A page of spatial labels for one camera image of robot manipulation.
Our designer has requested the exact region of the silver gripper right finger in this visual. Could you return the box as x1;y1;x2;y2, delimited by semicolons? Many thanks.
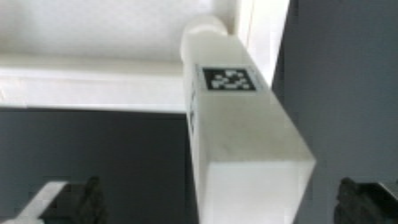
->
334;178;398;224

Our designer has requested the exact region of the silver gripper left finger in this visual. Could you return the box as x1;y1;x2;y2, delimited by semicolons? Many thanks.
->
10;176;106;224

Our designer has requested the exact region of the white desk top tray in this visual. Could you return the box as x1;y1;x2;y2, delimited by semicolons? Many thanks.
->
0;0;238;71

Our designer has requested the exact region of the white L-shaped corner fence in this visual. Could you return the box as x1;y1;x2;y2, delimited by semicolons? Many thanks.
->
0;0;291;113

